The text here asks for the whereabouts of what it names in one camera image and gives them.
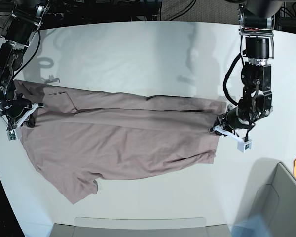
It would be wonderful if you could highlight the blue translucent object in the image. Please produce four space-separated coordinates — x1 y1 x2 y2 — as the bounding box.
231 214 270 237

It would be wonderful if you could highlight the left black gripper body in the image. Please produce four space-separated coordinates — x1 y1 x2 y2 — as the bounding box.
217 107 255 131

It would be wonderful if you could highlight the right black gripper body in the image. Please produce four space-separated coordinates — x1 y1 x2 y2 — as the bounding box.
0 98 31 123

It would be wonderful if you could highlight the grey bin right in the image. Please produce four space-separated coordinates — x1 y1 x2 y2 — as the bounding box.
248 162 296 237

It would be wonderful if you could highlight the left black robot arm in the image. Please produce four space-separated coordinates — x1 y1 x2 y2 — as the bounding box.
215 0 283 132

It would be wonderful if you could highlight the mauve pink T-shirt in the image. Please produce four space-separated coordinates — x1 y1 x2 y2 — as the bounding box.
15 80 226 203

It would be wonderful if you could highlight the grey tray bottom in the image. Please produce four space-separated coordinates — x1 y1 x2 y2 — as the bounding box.
50 217 231 237

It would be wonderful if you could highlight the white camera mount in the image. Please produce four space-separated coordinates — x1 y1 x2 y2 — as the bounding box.
209 125 252 153
0 102 45 141

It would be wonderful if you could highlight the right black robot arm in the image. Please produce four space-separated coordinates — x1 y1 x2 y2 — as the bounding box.
0 0 51 130

